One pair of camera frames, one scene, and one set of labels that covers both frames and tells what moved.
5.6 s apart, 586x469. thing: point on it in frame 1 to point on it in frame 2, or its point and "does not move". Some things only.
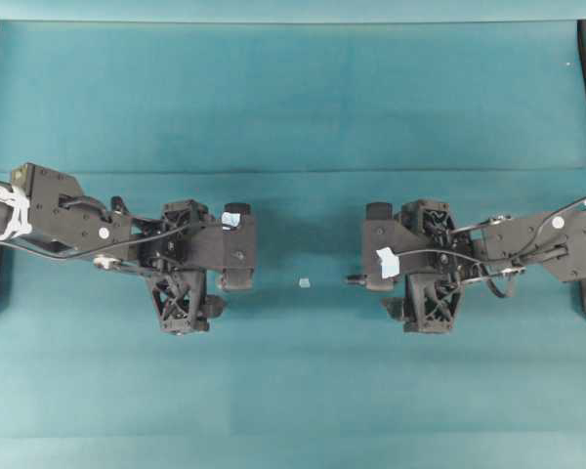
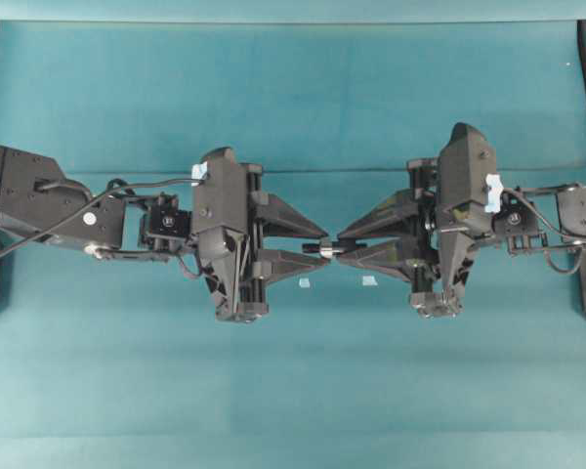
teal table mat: (307, 122) does not move
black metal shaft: (355, 279) to (338, 247)
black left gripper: (177, 252) to (225, 207)
